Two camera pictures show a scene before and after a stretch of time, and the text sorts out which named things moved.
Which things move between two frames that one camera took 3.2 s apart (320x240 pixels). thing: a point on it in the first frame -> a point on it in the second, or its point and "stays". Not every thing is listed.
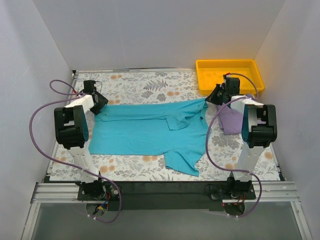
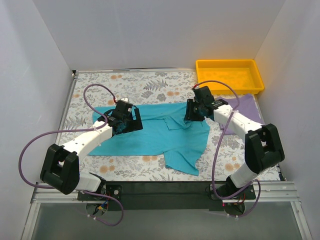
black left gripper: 100,103 -> 133,120
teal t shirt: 178,129 stays
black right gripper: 216,95 -> 190,111
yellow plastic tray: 210,72 stays
